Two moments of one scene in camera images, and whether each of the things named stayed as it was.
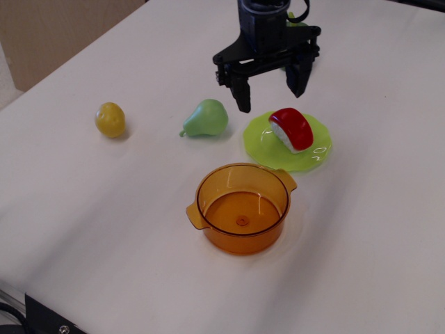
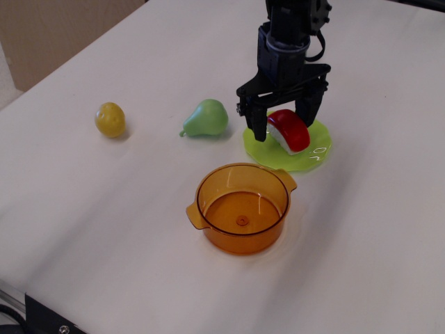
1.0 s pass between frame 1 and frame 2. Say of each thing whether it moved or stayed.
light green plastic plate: stayed
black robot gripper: moved
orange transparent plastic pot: stayed
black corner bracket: stayed
